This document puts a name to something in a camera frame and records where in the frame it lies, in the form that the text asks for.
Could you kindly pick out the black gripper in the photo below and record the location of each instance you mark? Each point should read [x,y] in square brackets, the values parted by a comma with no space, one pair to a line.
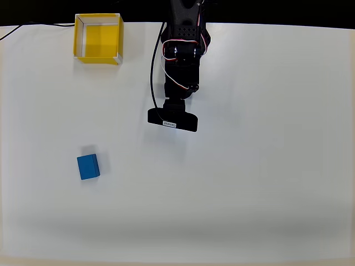
[193,88]

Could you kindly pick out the blue block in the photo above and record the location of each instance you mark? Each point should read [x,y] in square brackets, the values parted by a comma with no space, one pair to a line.
[87,167]

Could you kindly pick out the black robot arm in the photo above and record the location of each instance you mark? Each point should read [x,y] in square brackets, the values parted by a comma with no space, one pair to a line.
[184,19]

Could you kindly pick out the yellow open box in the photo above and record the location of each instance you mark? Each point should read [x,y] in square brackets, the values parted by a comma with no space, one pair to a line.
[100,36]

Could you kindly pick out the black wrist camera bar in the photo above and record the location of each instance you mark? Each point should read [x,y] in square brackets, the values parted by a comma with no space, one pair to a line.
[183,122]

